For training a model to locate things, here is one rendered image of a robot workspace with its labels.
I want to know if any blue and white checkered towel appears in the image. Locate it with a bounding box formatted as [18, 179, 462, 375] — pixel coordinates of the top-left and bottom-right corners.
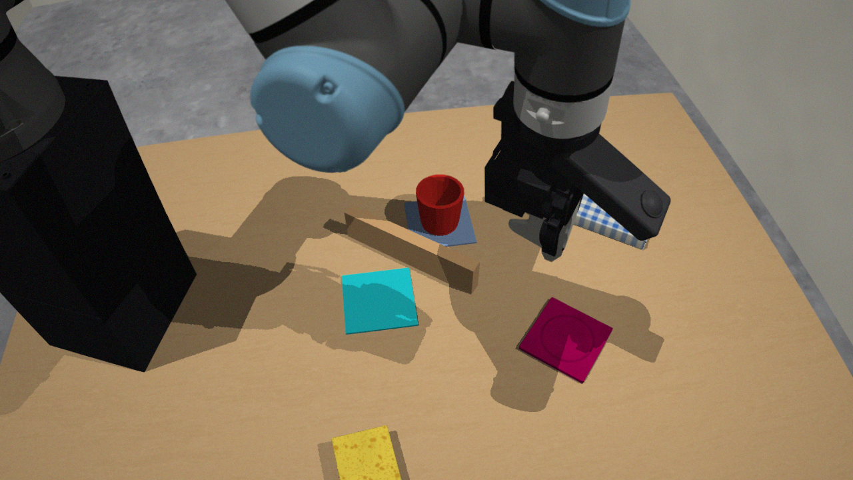
[573, 194, 647, 250]

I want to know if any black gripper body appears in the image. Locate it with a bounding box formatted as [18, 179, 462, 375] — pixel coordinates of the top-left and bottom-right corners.
[484, 81, 601, 226]

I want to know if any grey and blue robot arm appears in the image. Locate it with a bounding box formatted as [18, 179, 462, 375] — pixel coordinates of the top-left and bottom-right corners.
[0, 0, 671, 241]

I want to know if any yellow sponge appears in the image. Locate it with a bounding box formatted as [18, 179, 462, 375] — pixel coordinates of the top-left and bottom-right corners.
[331, 425, 402, 480]

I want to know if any dark red cup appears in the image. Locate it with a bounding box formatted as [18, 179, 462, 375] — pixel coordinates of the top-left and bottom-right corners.
[416, 175, 464, 235]

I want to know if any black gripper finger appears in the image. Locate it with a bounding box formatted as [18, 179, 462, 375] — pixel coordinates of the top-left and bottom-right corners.
[508, 208, 567, 262]
[562, 194, 584, 251]

